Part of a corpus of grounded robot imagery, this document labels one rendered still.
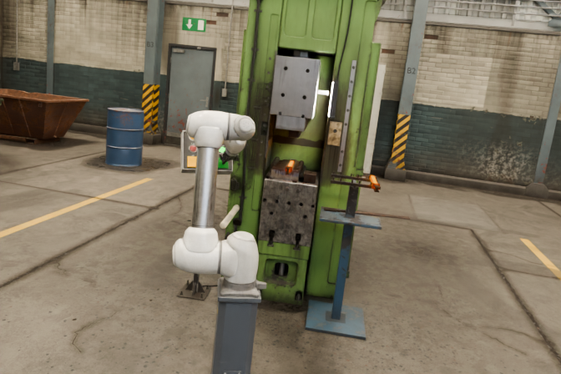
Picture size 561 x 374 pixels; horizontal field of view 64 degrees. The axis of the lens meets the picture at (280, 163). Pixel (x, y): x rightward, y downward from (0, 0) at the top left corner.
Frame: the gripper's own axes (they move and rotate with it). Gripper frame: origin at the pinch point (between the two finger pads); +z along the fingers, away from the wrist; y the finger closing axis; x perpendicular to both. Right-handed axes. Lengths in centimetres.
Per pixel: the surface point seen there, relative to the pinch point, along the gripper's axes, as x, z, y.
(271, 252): -58, 30, 40
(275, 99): 41, -16, 34
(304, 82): 49, -30, 50
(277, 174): -6.2, 7.5, 39.9
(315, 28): 88, -38, 58
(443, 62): 322, 307, 496
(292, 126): 23, -13, 46
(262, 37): 87, -20, 25
